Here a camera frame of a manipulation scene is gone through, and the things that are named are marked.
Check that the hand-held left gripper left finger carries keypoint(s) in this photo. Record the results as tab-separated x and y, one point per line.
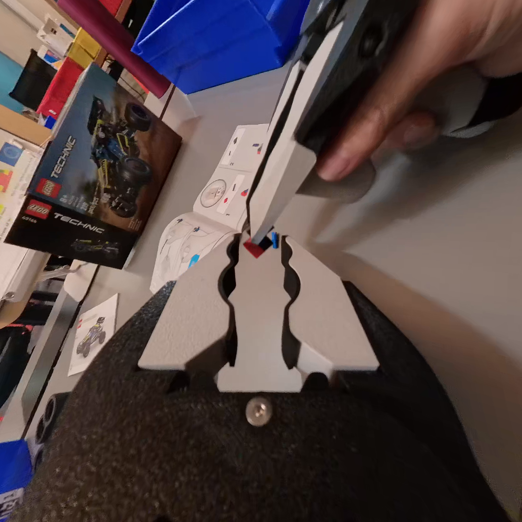
183	326

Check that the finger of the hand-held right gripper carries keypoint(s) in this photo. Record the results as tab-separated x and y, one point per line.
285	175
290	81

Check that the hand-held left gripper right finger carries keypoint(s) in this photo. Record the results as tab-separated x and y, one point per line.
330	326

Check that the long blue lego pin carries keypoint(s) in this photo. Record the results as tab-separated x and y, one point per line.
275	240

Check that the black lego connector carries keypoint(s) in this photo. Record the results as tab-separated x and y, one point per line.
265	243

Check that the red lego connector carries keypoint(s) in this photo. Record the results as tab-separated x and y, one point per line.
253	249

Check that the black lego wheel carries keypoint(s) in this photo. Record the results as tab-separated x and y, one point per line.
51	416

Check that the lego set box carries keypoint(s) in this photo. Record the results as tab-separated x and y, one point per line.
102	163

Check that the person's right hand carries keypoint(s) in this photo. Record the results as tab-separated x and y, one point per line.
448	40

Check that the open instruction booklet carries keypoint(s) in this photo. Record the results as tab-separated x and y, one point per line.
212	204

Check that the blue storage bin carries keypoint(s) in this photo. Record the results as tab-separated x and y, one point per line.
212	40

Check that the closed instruction booklet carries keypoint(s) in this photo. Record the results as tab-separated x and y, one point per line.
93	338

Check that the maroon cylinder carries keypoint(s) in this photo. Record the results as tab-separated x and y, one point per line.
118	45

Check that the yellow box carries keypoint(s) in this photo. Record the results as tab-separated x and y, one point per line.
83	47

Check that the blue labelled container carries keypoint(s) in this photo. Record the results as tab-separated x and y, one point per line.
14	477

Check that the red box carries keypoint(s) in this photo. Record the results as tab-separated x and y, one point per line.
61	89

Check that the black bag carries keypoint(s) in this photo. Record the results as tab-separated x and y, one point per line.
32	79

